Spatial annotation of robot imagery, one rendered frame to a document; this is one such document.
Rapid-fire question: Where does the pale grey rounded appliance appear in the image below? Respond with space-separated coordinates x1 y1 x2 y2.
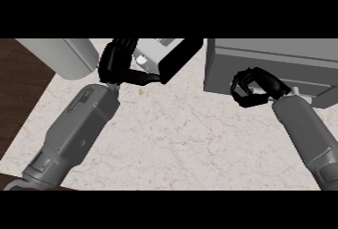
14 38 100 81

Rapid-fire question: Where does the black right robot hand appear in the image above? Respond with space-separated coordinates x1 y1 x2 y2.
230 66 293 109

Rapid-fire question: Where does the grey drawer front white handle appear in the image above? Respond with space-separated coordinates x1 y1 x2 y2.
289 85 338 110

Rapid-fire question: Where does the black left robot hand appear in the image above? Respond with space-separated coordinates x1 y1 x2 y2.
95 38 162 86

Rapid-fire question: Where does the small white cup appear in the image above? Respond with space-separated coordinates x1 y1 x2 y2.
132 54 148 65

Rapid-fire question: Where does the grey drawer cabinet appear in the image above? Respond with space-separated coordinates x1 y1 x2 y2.
201 38 338 110

